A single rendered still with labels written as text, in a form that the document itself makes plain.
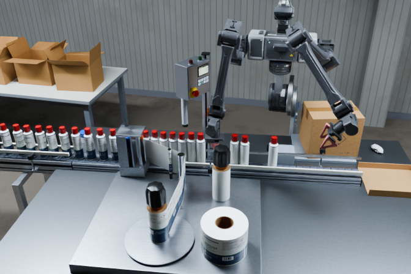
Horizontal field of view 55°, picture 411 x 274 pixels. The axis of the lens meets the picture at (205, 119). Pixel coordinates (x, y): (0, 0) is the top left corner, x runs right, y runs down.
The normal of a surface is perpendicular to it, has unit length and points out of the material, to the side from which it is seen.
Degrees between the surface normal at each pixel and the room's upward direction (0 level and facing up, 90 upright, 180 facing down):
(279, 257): 0
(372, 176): 0
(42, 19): 90
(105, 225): 0
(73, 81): 90
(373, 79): 90
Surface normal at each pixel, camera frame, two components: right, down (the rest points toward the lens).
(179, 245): -0.01, -0.88
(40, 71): -0.19, 0.47
